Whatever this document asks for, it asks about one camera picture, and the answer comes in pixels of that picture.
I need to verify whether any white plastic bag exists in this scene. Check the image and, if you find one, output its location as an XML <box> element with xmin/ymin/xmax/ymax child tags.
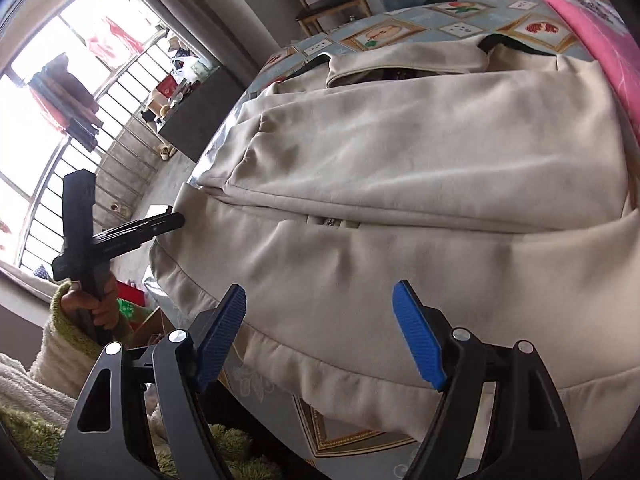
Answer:
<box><xmin>170</xmin><ymin>55</ymin><xmax>208</xmax><ymax>83</ymax></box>

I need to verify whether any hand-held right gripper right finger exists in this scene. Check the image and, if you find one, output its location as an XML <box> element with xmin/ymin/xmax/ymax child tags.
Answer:
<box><xmin>392</xmin><ymin>280</ymin><xmax>582</xmax><ymax>480</ymax></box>

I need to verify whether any person's left hand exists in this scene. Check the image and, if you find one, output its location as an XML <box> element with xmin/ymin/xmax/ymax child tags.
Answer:
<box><xmin>60</xmin><ymin>280</ymin><xmax>121</xmax><ymax>331</ymax></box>

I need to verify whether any green packet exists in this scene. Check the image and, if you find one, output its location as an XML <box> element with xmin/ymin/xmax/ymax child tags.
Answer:
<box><xmin>117</xmin><ymin>300</ymin><xmax>151</xmax><ymax>326</ymax></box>

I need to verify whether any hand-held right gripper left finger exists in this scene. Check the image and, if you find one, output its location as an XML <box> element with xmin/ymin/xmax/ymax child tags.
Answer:
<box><xmin>54</xmin><ymin>283</ymin><xmax>248</xmax><ymax>480</ymax></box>

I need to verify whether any metal window railing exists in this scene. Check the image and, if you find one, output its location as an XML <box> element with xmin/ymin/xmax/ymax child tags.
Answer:
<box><xmin>20</xmin><ymin>25</ymin><xmax>173</xmax><ymax>271</ymax></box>

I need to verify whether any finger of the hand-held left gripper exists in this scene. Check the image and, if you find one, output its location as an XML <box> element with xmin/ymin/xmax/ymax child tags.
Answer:
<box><xmin>91</xmin><ymin>211</ymin><xmax>187</xmax><ymax>262</ymax></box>

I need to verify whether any red box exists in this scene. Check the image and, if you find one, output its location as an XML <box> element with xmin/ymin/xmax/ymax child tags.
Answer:
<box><xmin>117</xmin><ymin>280</ymin><xmax>148</xmax><ymax>311</ymax></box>

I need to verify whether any dark low cabinet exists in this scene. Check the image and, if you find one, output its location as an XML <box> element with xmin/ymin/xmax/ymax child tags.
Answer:
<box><xmin>157</xmin><ymin>62</ymin><xmax>261</xmax><ymax>163</ymax></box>

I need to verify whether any beige zip jacket black trim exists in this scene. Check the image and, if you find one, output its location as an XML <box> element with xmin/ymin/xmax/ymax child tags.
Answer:
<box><xmin>147</xmin><ymin>32</ymin><xmax>640</xmax><ymax>436</ymax></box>

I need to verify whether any grey curtain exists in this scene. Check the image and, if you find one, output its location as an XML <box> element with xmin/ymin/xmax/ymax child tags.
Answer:
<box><xmin>125</xmin><ymin>0</ymin><xmax>281</xmax><ymax>96</ymax></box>

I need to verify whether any open cardboard box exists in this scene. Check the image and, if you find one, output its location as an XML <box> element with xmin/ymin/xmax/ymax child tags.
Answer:
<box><xmin>127</xmin><ymin>307</ymin><xmax>171</xmax><ymax>348</ymax></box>

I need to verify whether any hanging dark red garment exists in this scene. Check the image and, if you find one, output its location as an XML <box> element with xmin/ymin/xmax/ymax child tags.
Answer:
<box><xmin>27</xmin><ymin>52</ymin><xmax>103</xmax><ymax>153</ymax></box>

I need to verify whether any table with patterned tablecloth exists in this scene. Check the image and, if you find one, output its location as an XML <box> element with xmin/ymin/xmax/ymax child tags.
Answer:
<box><xmin>145</xmin><ymin>0</ymin><xmax>591</xmax><ymax>480</ymax></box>

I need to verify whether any hanging red white cloth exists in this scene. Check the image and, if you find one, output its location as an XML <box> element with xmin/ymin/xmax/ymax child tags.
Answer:
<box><xmin>85</xmin><ymin>15</ymin><xmax>146</xmax><ymax>68</ymax></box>

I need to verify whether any pink floral blanket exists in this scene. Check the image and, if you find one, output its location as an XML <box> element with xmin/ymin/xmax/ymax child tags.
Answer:
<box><xmin>522</xmin><ymin>0</ymin><xmax>640</xmax><ymax>141</ymax></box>

